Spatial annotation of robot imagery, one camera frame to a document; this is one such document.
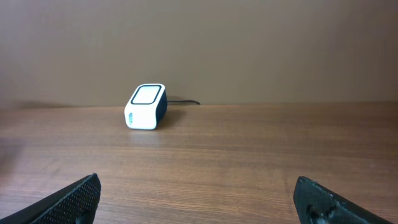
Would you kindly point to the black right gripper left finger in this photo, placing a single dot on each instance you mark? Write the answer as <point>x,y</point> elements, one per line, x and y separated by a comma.
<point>74,204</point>

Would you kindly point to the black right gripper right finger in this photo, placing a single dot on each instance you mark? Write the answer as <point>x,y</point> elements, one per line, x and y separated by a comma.
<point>315,204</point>

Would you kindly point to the white barcode scanner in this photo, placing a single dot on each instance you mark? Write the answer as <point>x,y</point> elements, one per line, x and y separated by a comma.
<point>146,107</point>

